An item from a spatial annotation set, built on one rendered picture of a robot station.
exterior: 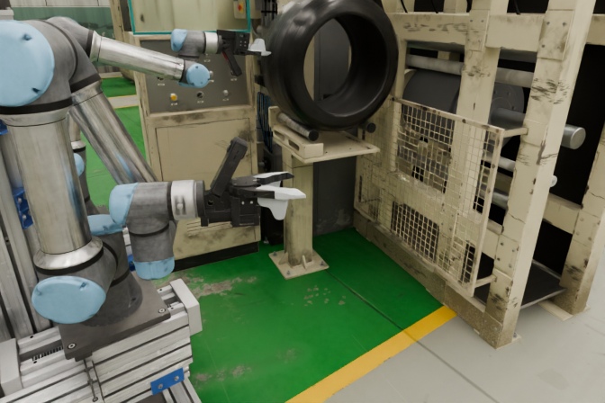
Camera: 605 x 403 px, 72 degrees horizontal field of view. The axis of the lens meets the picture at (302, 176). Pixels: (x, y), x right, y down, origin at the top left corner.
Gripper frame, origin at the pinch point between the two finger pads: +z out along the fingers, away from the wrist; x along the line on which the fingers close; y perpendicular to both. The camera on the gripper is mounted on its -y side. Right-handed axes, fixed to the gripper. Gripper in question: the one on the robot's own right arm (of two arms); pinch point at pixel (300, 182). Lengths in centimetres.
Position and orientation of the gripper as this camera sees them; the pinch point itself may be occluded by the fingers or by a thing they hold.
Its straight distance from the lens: 81.9
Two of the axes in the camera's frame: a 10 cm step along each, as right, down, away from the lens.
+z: 9.9, -0.6, 1.5
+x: 1.6, 2.4, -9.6
